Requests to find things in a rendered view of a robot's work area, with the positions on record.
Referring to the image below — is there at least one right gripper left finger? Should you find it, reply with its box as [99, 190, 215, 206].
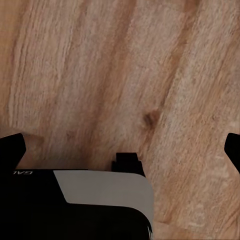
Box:
[0, 133, 26, 193]

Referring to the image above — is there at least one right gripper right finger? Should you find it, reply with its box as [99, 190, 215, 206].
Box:
[224, 133, 240, 172]

